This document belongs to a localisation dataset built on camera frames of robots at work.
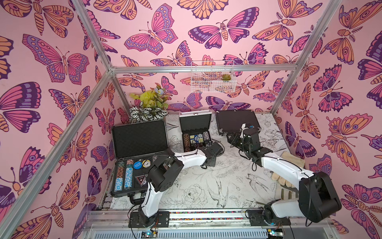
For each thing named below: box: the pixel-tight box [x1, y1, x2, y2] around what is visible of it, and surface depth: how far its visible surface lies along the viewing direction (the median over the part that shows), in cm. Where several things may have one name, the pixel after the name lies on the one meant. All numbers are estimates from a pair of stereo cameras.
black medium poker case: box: [215, 109, 262, 136], surface depth 112 cm
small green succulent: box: [220, 73, 232, 81], surface depth 94 cm
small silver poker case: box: [179, 110, 213, 153], surface depth 103 cm
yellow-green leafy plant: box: [129, 84, 169, 110], surface depth 102 cm
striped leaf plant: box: [129, 102, 169, 123], surface depth 93 cm
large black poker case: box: [110, 119, 169, 198], surface depth 94 cm
